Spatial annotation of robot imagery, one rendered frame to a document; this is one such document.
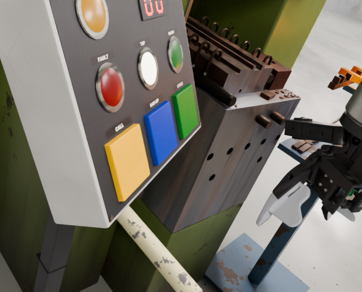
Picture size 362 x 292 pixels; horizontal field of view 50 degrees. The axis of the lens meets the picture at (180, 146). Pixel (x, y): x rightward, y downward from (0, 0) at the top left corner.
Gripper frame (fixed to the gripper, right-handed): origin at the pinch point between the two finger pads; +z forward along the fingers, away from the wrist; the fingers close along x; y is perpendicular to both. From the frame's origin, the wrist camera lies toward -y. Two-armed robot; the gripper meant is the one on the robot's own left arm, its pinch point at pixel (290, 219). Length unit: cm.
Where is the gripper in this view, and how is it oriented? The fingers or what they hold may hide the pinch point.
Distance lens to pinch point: 65.6
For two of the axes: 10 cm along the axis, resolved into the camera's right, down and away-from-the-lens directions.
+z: -3.1, 8.0, 5.1
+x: 8.7, 0.4, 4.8
